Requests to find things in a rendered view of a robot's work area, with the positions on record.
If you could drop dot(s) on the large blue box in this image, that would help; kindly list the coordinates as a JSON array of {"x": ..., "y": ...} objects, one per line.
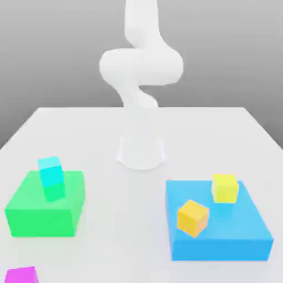
[{"x": 230, "y": 241}]

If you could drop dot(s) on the small yellow cube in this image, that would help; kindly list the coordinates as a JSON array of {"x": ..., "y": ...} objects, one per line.
[{"x": 224, "y": 189}]

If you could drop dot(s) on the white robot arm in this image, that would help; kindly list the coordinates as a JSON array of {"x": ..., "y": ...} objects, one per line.
[{"x": 141, "y": 66}]

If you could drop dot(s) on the small orange cube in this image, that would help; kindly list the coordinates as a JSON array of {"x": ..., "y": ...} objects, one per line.
[{"x": 191, "y": 217}]

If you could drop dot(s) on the small magenta cube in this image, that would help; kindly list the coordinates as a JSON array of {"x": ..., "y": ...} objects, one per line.
[{"x": 21, "y": 276}]

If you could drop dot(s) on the large green box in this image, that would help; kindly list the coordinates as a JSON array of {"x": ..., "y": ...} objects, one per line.
[{"x": 37, "y": 218}]

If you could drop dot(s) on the small cyan cube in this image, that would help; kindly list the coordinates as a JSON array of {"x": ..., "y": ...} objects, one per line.
[{"x": 51, "y": 174}]

